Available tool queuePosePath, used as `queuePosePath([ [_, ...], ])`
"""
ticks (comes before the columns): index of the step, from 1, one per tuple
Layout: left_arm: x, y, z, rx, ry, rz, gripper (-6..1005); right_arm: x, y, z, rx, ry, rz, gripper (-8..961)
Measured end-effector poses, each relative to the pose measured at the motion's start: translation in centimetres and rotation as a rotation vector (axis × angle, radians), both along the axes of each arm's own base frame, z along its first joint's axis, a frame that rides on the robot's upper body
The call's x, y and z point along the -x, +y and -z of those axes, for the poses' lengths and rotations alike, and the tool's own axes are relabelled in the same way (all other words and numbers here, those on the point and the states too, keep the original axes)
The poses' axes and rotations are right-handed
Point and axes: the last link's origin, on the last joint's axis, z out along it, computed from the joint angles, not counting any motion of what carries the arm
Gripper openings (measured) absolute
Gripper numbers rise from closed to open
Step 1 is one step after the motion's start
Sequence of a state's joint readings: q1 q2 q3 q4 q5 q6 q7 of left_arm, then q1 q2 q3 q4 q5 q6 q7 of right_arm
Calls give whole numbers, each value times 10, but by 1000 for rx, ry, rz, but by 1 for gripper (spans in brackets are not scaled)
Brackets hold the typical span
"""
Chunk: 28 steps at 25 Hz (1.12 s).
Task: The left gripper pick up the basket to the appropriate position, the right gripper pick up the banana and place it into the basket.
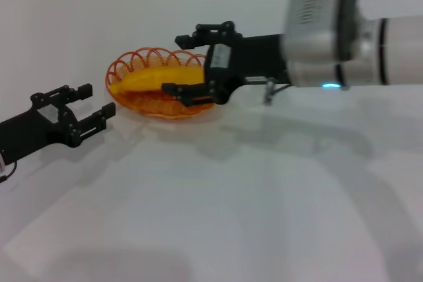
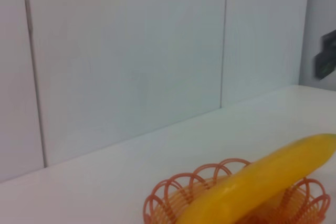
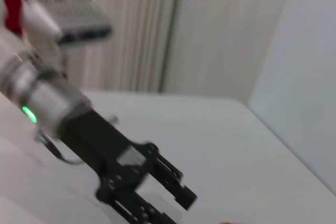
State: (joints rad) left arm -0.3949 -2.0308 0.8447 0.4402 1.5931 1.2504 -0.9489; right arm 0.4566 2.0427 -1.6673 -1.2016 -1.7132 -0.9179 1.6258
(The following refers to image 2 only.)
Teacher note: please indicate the yellow banana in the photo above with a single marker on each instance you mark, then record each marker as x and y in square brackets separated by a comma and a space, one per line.
[262, 182]

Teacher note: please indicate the orange woven plastic basket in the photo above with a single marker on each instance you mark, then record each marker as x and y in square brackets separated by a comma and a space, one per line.
[168, 203]

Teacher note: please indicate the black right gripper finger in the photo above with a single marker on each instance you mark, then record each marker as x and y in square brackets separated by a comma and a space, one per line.
[330, 40]
[325, 65]

